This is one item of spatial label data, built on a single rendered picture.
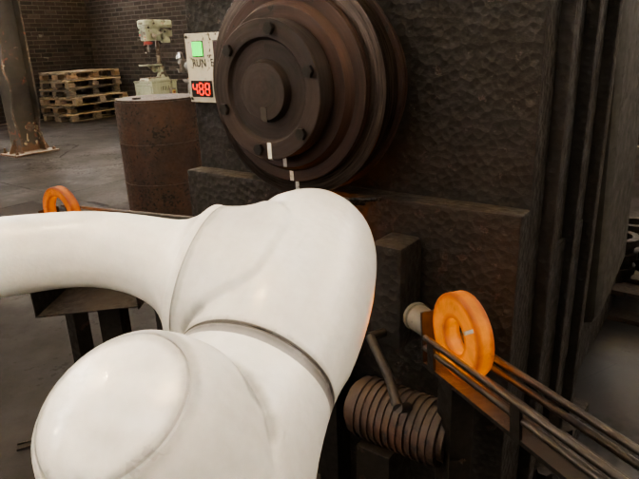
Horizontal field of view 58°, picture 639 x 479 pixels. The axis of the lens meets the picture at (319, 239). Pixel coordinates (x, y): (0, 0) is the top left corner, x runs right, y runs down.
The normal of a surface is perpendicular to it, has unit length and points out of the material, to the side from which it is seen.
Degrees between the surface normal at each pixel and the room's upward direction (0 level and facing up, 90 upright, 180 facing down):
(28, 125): 90
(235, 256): 28
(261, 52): 90
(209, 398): 57
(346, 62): 75
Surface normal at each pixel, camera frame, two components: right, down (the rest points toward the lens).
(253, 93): -0.59, 0.29
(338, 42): 0.34, -0.18
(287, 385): 0.68, -0.57
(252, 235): -0.03, -0.75
